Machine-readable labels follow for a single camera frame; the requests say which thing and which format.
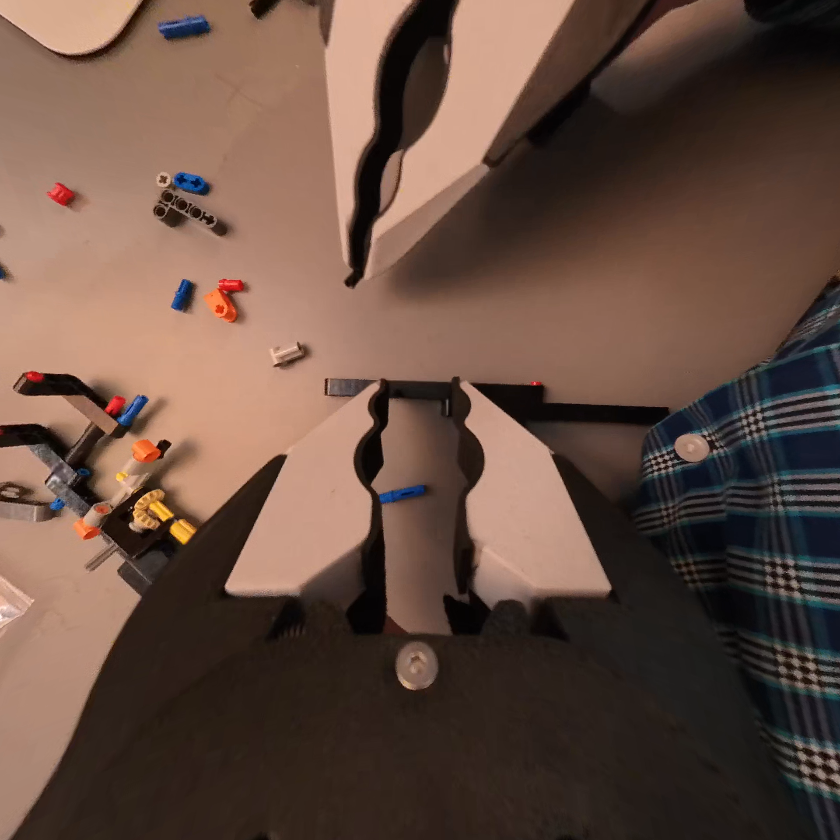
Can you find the small black lego piece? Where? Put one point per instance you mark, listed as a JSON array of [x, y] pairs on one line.
[[262, 6]]

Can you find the dark grey lego angle beam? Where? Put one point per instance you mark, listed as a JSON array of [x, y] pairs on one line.
[[190, 213]]

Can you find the small blue lego liftarm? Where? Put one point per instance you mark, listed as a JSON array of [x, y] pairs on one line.
[[191, 183]]

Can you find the black lego beam assembly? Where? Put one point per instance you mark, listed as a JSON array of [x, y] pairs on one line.
[[590, 414]]

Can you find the yellow black lego model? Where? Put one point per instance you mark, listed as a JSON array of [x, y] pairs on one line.
[[62, 386]]

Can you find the clear plastic bag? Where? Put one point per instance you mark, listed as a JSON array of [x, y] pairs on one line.
[[10, 607]]

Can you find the red lego pin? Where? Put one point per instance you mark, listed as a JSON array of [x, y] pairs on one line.
[[231, 285]]

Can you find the red lego bush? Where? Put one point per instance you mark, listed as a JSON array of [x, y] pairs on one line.
[[60, 194]]

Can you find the light grey lego pin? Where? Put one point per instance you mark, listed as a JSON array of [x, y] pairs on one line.
[[287, 355]]

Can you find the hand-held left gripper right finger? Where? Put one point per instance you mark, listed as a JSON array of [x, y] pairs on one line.
[[531, 518]]

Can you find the blue plaid shirt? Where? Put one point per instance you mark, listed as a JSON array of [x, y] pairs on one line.
[[754, 525]]

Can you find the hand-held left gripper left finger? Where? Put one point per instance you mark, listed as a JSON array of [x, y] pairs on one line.
[[308, 518]]

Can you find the white board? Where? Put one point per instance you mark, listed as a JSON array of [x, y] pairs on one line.
[[65, 23]]

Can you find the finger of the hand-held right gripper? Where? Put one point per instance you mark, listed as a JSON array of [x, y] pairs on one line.
[[512, 65], [354, 79]]

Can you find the long blue lego pin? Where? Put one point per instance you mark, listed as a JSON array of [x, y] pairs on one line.
[[401, 493]]

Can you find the orange lego connector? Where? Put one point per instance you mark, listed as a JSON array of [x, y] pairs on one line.
[[221, 306]]

